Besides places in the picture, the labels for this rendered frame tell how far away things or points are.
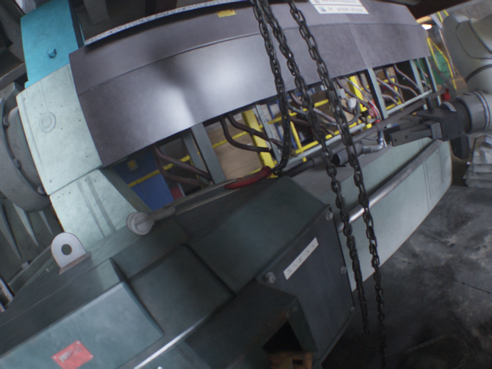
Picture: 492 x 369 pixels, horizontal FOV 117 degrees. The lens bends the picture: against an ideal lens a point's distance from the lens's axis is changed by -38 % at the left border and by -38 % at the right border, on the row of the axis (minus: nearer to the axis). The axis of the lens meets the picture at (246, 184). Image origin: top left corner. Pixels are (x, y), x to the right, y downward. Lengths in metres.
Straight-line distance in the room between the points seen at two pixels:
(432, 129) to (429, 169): 1.29
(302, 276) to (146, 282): 0.25
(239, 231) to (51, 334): 0.29
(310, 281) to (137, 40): 0.92
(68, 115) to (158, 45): 0.41
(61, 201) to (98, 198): 0.15
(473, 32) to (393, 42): 1.18
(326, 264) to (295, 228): 0.11
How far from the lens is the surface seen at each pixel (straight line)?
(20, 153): 0.98
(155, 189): 3.39
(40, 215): 1.44
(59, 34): 1.11
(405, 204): 1.52
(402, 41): 1.89
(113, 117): 0.85
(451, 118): 0.51
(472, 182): 2.17
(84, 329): 0.28
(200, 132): 0.84
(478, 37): 0.63
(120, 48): 0.96
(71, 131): 0.93
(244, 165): 3.83
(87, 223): 0.94
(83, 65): 0.97
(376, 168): 1.25
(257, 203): 0.41
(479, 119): 0.58
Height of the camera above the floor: 0.96
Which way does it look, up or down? 13 degrees down
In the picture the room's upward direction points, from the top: 23 degrees counter-clockwise
